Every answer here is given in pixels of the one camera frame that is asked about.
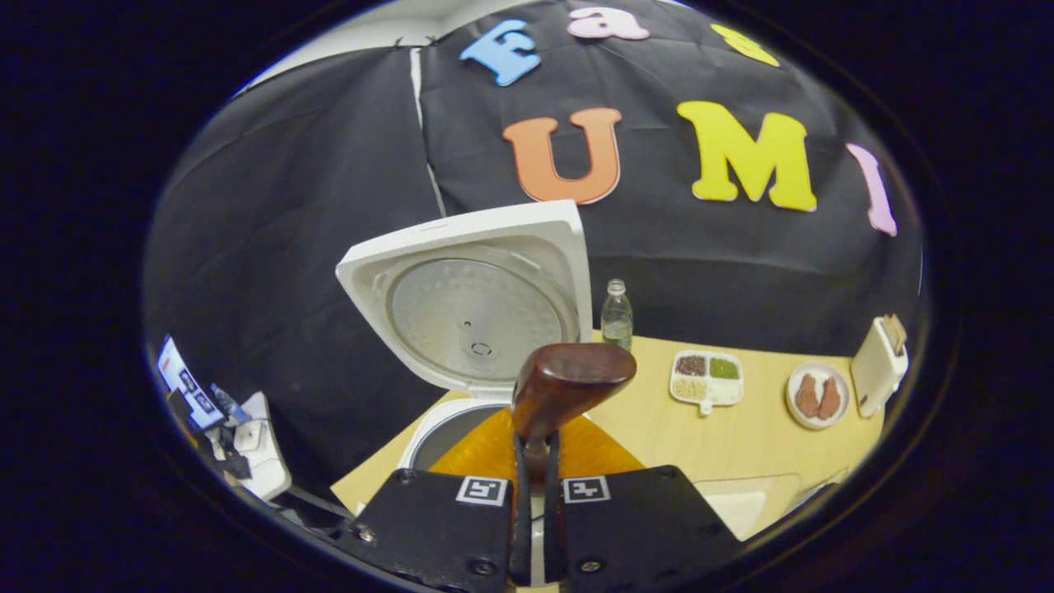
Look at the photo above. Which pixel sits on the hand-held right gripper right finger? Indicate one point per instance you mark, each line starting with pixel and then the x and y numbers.
pixel 552 535

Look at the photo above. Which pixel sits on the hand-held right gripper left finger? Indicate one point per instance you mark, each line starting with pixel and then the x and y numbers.
pixel 520 535

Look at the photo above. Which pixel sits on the dark wooden spoon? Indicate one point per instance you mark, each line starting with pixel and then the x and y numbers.
pixel 568 379

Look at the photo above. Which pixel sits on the white rice cooker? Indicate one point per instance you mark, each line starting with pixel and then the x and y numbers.
pixel 494 226

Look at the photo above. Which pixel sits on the cream rectangular tray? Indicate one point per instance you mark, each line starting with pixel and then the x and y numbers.
pixel 741 502

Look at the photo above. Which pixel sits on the yellow grains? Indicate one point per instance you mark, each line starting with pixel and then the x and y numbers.
pixel 690 389

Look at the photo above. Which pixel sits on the dark red beans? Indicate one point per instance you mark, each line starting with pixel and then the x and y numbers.
pixel 691 365

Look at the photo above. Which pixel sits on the clear plastic water bottle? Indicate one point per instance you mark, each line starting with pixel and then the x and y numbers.
pixel 617 321

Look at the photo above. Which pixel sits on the white divided grain dish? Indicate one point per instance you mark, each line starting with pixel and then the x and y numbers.
pixel 725 391

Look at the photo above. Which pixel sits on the green mung beans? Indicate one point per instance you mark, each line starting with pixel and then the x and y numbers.
pixel 724 368

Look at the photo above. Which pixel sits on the brown fried meat piece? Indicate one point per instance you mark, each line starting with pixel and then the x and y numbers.
pixel 830 399
pixel 807 397

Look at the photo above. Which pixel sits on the round white plate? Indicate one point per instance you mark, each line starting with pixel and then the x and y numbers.
pixel 815 369

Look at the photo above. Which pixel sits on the small blue-capped bottle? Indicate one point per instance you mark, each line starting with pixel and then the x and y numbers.
pixel 229 403

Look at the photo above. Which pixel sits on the white toaster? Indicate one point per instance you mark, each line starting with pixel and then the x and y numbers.
pixel 877 371

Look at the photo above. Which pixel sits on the toasted bread slice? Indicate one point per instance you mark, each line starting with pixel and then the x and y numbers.
pixel 894 333

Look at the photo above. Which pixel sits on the black backdrop cloth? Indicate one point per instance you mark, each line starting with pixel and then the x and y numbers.
pixel 288 206

